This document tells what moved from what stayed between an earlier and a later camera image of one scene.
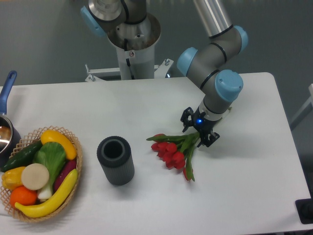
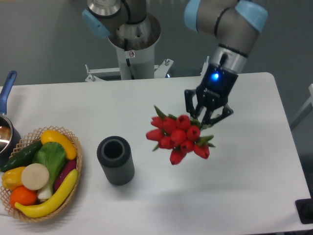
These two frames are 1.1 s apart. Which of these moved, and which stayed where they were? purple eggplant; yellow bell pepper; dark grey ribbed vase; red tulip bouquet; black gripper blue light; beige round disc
Moved: red tulip bouquet; black gripper blue light
Stayed: purple eggplant; dark grey ribbed vase; beige round disc; yellow bell pepper
